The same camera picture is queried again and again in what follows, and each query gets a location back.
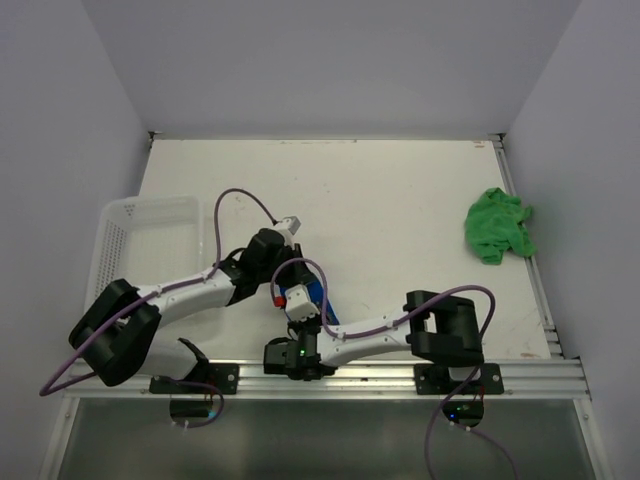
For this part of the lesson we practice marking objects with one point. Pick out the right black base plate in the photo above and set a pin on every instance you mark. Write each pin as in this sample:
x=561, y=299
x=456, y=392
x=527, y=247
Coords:
x=431, y=379

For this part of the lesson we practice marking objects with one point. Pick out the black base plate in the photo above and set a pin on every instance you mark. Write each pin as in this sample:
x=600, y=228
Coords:
x=223, y=376
x=431, y=379

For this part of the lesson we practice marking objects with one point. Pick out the blue towel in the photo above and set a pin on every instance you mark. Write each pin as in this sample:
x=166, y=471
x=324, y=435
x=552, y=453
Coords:
x=316, y=293

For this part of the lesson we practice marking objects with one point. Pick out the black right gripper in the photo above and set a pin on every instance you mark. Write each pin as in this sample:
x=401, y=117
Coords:
x=298, y=325

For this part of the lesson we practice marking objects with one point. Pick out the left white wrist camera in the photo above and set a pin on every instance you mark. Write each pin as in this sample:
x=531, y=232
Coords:
x=289, y=225

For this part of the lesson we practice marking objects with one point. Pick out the white perforated plastic basket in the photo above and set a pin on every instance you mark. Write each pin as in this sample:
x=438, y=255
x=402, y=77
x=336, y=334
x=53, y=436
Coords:
x=146, y=240

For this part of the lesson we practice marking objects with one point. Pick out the green towel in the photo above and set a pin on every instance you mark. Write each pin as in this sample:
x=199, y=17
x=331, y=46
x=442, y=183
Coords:
x=496, y=224

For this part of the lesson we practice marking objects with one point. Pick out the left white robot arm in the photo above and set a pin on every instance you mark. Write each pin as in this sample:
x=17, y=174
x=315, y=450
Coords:
x=116, y=336

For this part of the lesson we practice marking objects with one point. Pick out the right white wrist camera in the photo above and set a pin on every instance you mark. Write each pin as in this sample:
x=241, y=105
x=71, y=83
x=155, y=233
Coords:
x=296, y=304

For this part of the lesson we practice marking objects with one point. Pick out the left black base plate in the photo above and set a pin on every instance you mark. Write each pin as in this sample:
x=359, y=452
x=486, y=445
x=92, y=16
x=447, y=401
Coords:
x=223, y=376

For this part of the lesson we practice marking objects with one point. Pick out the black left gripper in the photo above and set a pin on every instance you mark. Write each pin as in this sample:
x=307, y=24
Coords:
x=303, y=273

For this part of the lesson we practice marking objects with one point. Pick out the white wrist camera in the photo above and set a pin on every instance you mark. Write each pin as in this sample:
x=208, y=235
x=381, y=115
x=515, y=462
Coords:
x=289, y=225
x=296, y=304

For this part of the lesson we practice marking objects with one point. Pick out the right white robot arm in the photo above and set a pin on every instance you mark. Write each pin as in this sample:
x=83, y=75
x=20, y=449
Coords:
x=442, y=329

